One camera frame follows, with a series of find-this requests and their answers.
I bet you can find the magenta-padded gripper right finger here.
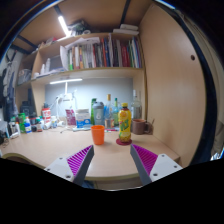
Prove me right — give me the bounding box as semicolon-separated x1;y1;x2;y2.
129;143;184;187

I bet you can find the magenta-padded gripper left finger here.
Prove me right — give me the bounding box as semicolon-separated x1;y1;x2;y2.
43;144;95;187

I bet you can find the yellow drink bottle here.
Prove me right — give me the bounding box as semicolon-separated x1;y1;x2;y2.
118;102;133;144

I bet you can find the brown mug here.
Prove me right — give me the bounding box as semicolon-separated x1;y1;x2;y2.
131;118;153;136

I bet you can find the flat round red coaster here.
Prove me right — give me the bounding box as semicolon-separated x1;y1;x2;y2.
115;137;133;147

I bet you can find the white bottle with blue label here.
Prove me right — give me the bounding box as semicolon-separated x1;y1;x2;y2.
23;115;33;134

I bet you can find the pink pouch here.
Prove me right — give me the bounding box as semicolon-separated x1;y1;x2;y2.
65;108;77;127

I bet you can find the orange plastic cup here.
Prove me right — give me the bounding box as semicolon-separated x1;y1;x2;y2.
90;124;106;146

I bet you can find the white jar with red label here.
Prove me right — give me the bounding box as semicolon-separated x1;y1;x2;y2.
41;107;52;124

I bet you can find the blue and white carton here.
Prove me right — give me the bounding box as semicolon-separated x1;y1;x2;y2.
75;108;92;129

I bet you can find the green container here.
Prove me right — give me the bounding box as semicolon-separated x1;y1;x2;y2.
17;112;27;134

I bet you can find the clear glass bottle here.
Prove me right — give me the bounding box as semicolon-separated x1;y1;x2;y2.
130;89;143;120

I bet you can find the tall green bottle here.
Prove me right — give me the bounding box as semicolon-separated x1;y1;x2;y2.
90;97;98;126

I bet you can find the clear bottle with green cap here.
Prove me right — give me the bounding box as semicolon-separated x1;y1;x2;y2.
112;97;120;127

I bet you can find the black hanging jacket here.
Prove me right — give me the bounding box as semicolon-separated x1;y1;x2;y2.
0;78;18;123

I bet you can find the white under-shelf light bar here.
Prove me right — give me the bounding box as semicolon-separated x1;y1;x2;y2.
49;78;83;85

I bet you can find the wooden shelf unit with books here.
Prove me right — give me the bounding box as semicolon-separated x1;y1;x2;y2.
14;23;148;114

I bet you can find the grey hanging garment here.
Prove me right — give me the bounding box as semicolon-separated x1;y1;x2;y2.
2;59;18;98

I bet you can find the ceiling light strip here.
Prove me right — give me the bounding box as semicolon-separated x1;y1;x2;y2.
57;15;72;38

